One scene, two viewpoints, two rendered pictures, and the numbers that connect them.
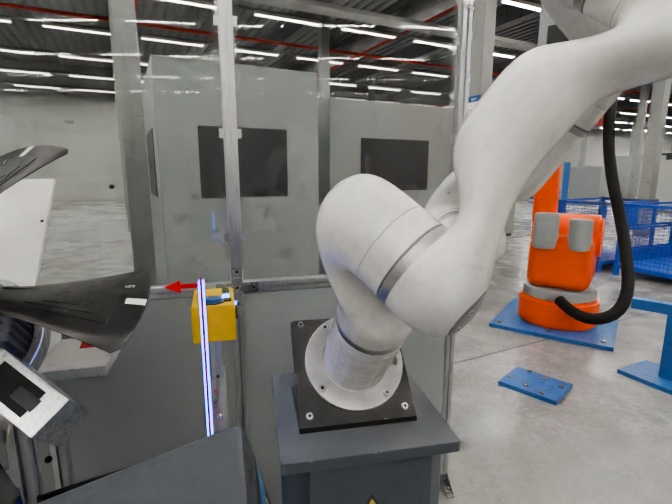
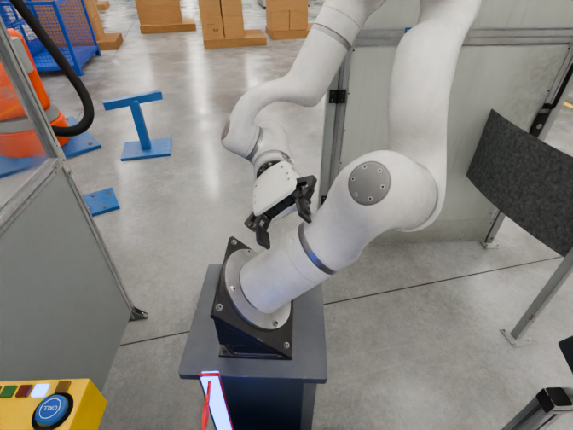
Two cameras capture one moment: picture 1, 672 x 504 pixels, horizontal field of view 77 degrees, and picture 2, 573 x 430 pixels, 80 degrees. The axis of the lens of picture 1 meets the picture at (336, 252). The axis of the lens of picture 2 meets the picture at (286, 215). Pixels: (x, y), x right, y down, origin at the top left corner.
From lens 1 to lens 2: 77 cm
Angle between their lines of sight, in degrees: 73
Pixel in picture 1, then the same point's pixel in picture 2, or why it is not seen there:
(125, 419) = not seen: outside the picture
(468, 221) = (443, 157)
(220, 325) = (92, 413)
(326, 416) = (286, 333)
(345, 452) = (321, 332)
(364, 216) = (425, 188)
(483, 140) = (445, 104)
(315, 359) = (254, 314)
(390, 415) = not seen: hidden behind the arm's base
